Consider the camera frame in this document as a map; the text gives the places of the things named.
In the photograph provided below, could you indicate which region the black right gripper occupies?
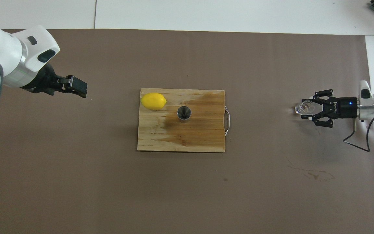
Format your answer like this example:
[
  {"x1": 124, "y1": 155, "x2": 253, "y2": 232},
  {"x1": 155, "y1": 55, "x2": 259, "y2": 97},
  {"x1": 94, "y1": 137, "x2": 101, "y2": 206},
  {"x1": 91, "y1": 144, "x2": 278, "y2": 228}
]
[{"x1": 302, "y1": 89, "x2": 358, "y2": 128}]

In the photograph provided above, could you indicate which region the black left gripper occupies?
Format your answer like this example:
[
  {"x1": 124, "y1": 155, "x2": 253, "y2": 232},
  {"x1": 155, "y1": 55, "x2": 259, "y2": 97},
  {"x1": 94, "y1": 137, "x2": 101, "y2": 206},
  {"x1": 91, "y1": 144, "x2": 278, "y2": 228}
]
[{"x1": 23, "y1": 63, "x2": 88, "y2": 98}]

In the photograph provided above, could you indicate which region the small clear glass cup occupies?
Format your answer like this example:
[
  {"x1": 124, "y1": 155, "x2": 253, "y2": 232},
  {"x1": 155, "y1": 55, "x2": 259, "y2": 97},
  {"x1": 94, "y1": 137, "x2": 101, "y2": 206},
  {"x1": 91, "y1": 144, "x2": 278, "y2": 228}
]
[{"x1": 294, "y1": 100, "x2": 315, "y2": 115}]

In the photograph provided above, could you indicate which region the steel double jigger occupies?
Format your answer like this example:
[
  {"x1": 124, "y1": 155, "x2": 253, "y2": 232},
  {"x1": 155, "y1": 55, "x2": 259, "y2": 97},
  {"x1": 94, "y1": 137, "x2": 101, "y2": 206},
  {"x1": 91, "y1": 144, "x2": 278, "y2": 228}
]
[{"x1": 177, "y1": 106, "x2": 192, "y2": 122}]

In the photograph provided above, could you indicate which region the yellow lemon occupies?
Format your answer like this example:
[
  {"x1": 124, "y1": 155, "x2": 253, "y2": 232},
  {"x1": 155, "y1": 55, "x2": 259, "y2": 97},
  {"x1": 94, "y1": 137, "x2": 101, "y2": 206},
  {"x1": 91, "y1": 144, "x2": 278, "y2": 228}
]
[{"x1": 141, "y1": 93, "x2": 167, "y2": 111}]

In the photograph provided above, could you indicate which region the brown paper table mat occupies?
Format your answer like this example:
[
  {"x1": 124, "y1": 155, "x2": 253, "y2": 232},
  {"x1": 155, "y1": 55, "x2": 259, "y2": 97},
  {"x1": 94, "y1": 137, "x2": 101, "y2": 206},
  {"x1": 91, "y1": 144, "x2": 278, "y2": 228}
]
[{"x1": 0, "y1": 29, "x2": 374, "y2": 234}]

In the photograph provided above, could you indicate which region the wooden cutting board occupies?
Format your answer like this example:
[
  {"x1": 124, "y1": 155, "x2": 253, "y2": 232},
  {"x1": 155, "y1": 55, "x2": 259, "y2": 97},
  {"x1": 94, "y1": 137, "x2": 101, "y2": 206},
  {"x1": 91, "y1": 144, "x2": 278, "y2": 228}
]
[{"x1": 137, "y1": 88, "x2": 231, "y2": 153}]

